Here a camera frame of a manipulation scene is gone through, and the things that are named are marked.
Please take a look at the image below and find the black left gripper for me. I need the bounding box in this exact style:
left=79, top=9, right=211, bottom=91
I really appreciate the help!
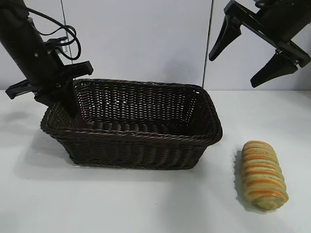
left=3, top=26, right=94, bottom=117

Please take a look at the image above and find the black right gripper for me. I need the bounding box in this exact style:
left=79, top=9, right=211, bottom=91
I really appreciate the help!
left=209, top=0, right=311, bottom=88

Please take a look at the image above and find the dark brown wicker basket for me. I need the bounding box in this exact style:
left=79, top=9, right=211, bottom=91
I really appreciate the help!
left=40, top=78, right=223, bottom=169

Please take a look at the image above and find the long striped bread roll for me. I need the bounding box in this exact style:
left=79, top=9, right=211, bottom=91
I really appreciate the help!
left=240, top=140, right=290, bottom=210

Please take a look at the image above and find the thin grey vertical rod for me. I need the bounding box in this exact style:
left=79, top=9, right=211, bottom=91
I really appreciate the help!
left=60, top=0, right=76, bottom=82
left=201, top=0, right=214, bottom=88

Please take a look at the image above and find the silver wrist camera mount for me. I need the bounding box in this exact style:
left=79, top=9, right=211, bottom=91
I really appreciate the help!
left=46, top=36, right=70, bottom=55

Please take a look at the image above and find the black looped cable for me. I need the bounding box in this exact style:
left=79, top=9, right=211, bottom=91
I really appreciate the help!
left=25, top=6, right=81, bottom=61

